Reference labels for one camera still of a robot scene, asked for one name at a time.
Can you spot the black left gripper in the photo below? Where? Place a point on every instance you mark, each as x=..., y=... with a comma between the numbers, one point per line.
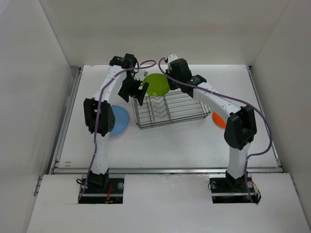
x=125, y=93

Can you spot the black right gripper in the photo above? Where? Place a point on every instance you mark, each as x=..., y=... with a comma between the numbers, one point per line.
x=172, y=86

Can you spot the green plate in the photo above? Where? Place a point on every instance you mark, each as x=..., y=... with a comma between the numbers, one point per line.
x=158, y=84

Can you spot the blue plate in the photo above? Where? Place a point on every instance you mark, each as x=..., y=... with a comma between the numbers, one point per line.
x=122, y=120

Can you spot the orange plate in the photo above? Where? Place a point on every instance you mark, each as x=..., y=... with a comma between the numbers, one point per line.
x=218, y=120

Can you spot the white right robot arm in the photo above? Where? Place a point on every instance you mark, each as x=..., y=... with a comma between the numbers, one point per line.
x=240, y=127

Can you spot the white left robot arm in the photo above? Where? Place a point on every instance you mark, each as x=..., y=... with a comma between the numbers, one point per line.
x=99, y=116

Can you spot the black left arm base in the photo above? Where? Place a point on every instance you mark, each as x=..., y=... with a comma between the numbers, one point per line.
x=100, y=189

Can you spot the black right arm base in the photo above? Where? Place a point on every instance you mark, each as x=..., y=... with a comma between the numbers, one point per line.
x=225, y=189

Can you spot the grey wire dish rack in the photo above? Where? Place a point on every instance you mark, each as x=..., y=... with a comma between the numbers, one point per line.
x=172, y=108

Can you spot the aluminium table frame rail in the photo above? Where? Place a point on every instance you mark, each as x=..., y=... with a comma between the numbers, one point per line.
x=196, y=146

